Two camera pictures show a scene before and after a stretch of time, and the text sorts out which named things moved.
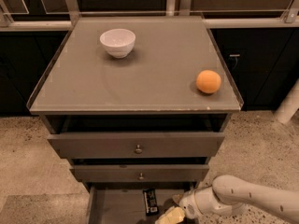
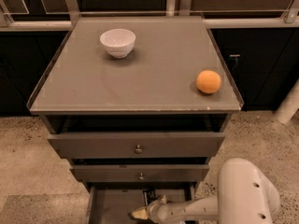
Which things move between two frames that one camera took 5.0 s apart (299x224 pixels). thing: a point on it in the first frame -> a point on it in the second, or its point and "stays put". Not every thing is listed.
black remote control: (150, 202) stays put
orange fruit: (208, 81) stays put
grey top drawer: (137, 145) stays put
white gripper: (187, 204) -> (154, 210)
